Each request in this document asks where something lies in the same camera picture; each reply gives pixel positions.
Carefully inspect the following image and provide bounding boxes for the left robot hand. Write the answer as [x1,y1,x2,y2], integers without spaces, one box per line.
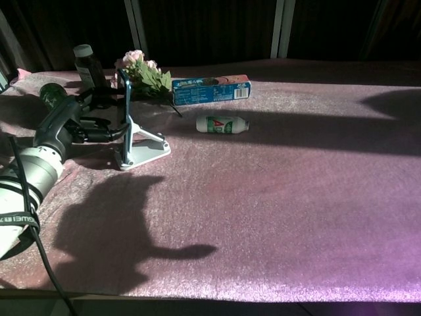
[32,88,132,155]

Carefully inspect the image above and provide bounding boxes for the black smartphone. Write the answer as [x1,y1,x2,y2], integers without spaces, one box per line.
[117,68,135,165]

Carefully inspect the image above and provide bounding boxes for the white plastic stand base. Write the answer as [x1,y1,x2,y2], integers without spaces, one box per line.
[113,115,172,171]

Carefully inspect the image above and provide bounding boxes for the green plastic bottle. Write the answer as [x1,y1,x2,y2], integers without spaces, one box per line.
[38,82,68,111]

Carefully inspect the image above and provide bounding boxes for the dark bottle grey cap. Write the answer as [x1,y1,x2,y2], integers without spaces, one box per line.
[72,43,108,90]

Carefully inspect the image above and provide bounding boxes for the pink flower bouquet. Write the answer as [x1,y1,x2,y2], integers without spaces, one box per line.
[113,49,184,119]

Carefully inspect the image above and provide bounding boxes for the blue cookie box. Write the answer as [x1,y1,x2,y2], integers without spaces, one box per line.
[171,74,253,107]

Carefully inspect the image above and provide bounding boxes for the small white drink bottle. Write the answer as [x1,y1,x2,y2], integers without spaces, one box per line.
[195,115,250,134]

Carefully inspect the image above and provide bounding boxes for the pink tablecloth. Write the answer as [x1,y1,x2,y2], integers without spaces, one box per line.
[0,59,421,303]

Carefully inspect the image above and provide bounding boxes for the grey window post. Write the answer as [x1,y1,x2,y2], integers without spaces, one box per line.
[124,0,149,61]
[270,0,295,59]

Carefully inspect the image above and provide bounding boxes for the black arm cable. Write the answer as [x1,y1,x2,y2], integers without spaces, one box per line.
[8,136,80,316]

